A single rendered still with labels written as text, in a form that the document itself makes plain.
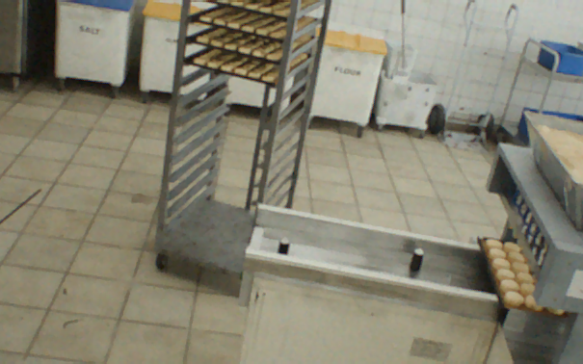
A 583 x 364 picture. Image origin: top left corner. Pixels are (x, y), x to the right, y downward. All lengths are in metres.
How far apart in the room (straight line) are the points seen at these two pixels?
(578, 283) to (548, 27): 4.81
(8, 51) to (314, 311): 3.92
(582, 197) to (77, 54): 4.42
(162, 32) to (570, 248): 4.16
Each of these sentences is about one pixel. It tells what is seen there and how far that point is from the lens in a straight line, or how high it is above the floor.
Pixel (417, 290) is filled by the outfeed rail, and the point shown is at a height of 0.89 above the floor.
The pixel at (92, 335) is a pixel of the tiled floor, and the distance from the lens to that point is 3.10.
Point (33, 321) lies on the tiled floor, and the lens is 3.18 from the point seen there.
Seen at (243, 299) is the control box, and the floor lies 0.72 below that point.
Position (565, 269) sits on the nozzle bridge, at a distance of 1.81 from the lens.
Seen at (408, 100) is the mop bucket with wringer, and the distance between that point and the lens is 5.91.
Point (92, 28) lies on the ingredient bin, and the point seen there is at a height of 0.53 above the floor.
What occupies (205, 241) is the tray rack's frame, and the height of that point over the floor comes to 0.15.
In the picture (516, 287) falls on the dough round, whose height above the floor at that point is 0.92.
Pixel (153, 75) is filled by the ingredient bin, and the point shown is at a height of 0.24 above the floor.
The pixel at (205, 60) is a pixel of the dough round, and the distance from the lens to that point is 3.12.
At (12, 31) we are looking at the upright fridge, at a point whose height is 0.48.
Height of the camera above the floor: 1.88
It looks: 24 degrees down
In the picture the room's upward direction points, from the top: 11 degrees clockwise
